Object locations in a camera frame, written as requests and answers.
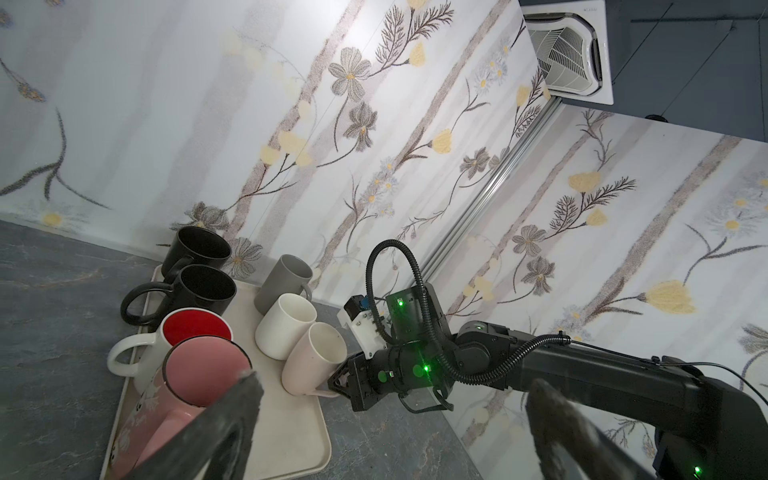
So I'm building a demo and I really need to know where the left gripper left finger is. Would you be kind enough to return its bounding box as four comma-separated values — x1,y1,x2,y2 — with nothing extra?
123,370,264,479

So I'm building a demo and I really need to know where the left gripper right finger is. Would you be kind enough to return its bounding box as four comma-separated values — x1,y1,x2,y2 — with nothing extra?
526,379,652,479

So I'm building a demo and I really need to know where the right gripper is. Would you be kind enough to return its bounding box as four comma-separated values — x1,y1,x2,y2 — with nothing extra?
327,347,453,413

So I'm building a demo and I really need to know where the light pink mug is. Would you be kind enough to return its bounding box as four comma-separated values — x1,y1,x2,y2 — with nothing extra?
281,322,348,398

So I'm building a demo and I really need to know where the dark pink mug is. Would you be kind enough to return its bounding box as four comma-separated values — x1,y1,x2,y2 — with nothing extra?
110,336,252,479

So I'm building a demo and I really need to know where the white ribbed mug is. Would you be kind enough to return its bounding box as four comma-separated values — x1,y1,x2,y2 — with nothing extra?
254,293,317,361

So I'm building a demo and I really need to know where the grey ceramic mug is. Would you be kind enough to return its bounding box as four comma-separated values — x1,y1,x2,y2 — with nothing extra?
254,254,313,315

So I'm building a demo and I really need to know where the cream white mug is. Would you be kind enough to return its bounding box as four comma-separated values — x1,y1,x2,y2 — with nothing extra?
107,307,234,394

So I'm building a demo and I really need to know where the black and white mug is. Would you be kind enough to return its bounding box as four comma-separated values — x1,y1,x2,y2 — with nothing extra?
161,226,232,281

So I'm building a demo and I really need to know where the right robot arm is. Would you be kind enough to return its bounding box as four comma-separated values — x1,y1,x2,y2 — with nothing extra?
328,239,767,479

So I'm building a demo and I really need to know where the beige rectangular tray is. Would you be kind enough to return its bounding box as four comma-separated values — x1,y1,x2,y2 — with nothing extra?
100,280,332,479

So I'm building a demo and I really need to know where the white ceiling air conditioner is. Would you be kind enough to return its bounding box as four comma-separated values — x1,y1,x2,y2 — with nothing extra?
522,1,614,105

